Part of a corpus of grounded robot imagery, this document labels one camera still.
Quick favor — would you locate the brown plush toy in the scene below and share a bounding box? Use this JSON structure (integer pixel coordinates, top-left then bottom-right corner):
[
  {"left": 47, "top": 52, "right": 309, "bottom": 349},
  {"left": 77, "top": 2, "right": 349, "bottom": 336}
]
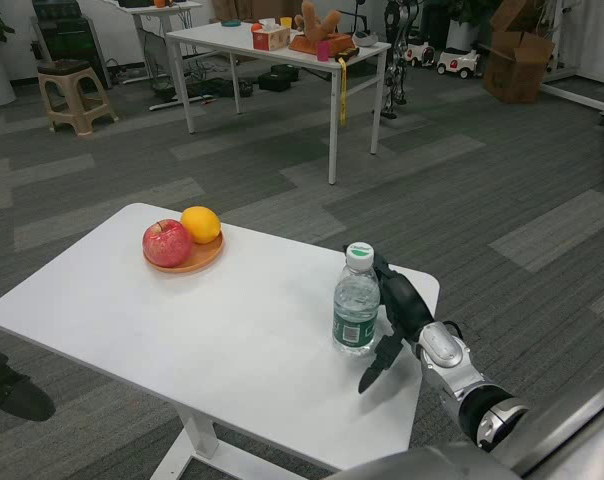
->
[{"left": 294, "top": 0, "right": 343, "bottom": 44}]

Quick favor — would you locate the small white toy car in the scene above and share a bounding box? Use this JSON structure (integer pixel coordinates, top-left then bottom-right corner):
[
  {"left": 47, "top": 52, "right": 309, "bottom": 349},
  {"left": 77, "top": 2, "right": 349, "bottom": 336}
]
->
[{"left": 403, "top": 39, "right": 437, "bottom": 69}]

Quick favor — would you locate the long white metal table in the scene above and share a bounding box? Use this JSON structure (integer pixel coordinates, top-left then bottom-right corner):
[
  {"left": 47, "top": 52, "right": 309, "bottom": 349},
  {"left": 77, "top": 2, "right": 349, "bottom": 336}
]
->
[{"left": 164, "top": 21, "right": 393, "bottom": 187}]

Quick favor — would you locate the beige plastic stool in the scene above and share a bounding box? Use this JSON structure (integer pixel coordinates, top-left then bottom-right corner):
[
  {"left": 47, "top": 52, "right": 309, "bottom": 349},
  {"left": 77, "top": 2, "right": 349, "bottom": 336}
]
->
[{"left": 36, "top": 59, "right": 120, "bottom": 138}]

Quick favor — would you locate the black case on cabinet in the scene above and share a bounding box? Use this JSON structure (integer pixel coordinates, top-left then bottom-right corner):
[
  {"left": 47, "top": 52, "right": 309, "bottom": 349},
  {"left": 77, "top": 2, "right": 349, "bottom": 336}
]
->
[{"left": 31, "top": 0, "right": 86, "bottom": 21}]

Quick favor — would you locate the white table pedestal leg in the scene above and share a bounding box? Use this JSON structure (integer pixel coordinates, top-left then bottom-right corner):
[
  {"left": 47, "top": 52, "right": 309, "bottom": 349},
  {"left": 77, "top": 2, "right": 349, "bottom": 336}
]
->
[{"left": 147, "top": 398, "right": 219, "bottom": 480}]

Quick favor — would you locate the yellow orange fruit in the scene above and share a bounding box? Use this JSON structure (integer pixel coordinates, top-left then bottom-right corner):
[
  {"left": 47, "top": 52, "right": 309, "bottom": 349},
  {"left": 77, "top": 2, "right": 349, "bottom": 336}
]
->
[{"left": 180, "top": 205, "right": 222, "bottom": 246}]

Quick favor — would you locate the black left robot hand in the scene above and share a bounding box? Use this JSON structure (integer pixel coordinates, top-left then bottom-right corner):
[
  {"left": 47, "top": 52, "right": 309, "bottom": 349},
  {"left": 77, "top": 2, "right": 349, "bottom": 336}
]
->
[{"left": 0, "top": 187, "right": 57, "bottom": 423}]

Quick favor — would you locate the tall dark green plant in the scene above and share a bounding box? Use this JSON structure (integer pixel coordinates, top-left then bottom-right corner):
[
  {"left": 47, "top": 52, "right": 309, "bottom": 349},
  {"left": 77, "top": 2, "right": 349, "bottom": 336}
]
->
[{"left": 425, "top": 0, "right": 504, "bottom": 26}]

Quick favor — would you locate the black cable pile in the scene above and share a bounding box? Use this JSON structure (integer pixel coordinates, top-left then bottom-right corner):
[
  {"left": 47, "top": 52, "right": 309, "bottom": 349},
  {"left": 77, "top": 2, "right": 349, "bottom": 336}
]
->
[{"left": 183, "top": 78, "right": 256, "bottom": 102}]

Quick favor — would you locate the red apple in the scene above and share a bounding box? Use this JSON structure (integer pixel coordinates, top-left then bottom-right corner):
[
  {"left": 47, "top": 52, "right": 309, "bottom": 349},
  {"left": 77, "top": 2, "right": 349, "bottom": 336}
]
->
[{"left": 141, "top": 218, "right": 194, "bottom": 269}]

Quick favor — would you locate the yellow tape measure strap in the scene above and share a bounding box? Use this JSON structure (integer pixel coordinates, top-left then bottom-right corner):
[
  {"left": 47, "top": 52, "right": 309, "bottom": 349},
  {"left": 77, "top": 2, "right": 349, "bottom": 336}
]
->
[{"left": 334, "top": 49, "right": 361, "bottom": 128}]

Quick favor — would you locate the large brown cardboard box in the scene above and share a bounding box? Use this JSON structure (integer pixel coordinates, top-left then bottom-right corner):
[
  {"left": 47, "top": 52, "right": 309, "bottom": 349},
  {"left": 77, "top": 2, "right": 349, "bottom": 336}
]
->
[{"left": 481, "top": 29, "right": 557, "bottom": 105}]

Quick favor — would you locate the orange round plate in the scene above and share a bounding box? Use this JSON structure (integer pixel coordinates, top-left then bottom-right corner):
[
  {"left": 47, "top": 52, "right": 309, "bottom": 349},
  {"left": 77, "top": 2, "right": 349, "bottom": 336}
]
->
[{"left": 142, "top": 227, "right": 226, "bottom": 275}]

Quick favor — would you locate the large white toy car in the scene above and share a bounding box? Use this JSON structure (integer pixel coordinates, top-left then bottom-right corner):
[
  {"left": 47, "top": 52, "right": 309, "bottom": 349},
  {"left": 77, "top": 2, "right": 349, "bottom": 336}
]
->
[{"left": 436, "top": 45, "right": 484, "bottom": 80}]

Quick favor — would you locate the clear water bottle green label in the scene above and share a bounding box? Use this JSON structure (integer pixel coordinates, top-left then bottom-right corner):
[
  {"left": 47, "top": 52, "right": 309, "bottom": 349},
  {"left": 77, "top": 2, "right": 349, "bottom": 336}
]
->
[{"left": 330, "top": 241, "right": 382, "bottom": 356}]

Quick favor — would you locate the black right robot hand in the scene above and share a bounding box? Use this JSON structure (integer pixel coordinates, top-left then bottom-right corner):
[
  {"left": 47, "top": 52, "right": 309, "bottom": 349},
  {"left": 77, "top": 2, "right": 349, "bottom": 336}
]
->
[{"left": 342, "top": 244, "right": 436, "bottom": 397}]

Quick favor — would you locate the black equipment cabinet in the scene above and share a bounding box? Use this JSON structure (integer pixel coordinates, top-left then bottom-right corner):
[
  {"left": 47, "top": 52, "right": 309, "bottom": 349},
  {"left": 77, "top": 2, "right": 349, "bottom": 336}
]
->
[{"left": 30, "top": 14, "right": 113, "bottom": 92}]

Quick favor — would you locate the white metal frame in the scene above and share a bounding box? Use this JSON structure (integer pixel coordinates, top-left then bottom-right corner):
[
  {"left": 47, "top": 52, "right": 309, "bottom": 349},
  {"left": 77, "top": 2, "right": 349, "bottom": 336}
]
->
[{"left": 536, "top": 0, "right": 604, "bottom": 194}]

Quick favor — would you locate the white standing desk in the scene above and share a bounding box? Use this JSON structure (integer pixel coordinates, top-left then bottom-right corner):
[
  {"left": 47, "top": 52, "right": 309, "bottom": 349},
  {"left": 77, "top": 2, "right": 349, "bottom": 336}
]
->
[{"left": 101, "top": 0, "right": 205, "bottom": 112}]

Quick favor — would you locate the white square plant pot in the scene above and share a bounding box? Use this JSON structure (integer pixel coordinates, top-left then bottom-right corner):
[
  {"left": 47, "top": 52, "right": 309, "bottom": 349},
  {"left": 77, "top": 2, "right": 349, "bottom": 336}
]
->
[{"left": 446, "top": 16, "right": 484, "bottom": 52}]

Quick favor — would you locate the black bag on floor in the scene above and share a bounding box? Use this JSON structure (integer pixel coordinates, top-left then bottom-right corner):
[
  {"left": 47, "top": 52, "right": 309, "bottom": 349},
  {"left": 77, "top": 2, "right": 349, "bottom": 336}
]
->
[{"left": 257, "top": 63, "right": 300, "bottom": 93}]

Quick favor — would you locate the orange flat tray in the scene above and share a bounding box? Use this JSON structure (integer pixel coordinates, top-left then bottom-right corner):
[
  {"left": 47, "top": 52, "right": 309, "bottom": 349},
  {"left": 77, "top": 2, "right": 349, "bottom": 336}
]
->
[{"left": 287, "top": 33, "right": 360, "bottom": 58}]

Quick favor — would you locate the open brown cardboard box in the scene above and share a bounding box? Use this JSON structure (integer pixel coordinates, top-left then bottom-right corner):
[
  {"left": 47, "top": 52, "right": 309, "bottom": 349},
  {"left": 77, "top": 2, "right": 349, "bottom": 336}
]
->
[{"left": 488, "top": 0, "right": 549, "bottom": 34}]

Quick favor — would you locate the standing humanoid robot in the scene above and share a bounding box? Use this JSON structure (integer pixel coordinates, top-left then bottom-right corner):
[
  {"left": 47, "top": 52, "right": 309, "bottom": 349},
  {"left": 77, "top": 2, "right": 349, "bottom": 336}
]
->
[{"left": 381, "top": 0, "right": 424, "bottom": 120}]

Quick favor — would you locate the red yellow tissue box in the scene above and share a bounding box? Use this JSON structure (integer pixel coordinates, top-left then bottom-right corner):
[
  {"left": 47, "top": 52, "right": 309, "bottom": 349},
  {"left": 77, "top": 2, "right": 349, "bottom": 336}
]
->
[{"left": 251, "top": 17, "right": 292, "bottom": 52}]

